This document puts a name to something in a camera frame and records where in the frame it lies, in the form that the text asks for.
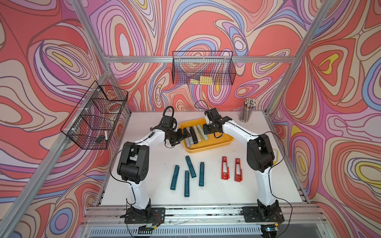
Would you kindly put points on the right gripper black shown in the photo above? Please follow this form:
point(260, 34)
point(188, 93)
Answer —
point(206, 131)

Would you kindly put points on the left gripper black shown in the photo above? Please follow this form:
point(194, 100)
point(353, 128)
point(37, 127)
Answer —
point(180, 137)

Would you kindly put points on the light green pliers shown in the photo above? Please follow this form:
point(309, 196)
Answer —
point(203, 135)

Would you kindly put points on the yellow plastic storage tray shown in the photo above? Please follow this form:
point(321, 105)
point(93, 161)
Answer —
point(211, 143)

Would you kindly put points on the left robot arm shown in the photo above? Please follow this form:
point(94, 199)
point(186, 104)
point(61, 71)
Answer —
point(133, 163)

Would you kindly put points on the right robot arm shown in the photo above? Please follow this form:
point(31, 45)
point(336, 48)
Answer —
point(260, 156)

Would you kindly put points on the teal pliers upper middle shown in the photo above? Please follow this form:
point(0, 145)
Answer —
point(190, 166)

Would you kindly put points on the teal pliers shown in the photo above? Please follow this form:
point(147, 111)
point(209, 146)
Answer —
point(187, 184)
point(190, 166)
point(201, 174)
point(175, 178)

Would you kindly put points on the teal pliers right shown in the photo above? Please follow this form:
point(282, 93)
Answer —
point(201, 174)

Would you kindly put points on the teal pliers far left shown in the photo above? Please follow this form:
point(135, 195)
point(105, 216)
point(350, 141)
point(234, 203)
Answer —
point(175, 178)

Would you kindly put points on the red pliers left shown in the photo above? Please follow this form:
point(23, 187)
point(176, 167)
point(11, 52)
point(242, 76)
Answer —
point(225, 174)

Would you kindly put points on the red pliers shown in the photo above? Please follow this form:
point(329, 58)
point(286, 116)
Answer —
point(238, 170)
point(225, 174)

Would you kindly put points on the teal pliers lower middle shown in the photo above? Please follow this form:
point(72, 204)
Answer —
point(187, 184)

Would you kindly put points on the red pliers right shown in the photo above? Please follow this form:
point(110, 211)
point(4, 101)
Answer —
point(238, 170)

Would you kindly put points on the pencil holder cup with pencils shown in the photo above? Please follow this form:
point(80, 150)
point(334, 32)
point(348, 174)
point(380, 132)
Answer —
point(247, 109)

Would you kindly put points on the yellow item in back basket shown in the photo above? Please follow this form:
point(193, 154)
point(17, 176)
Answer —
point(203, 80)

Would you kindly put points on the yellow alarm clock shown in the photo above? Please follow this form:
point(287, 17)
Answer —
point(276, 156)

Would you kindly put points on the black wire basket back wall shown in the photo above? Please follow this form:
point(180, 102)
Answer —
point(187, 65)

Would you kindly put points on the black wire basket wall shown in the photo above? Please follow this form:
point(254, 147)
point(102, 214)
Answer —
point(187, 65)
point(92, 122)

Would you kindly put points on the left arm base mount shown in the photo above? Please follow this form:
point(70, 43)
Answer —
point(155, 215)

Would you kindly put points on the black wire basket left wall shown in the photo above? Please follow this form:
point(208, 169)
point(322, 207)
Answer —
point(92, 122)

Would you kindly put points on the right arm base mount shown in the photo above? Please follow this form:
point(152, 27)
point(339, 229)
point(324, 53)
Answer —
point(255, 214)

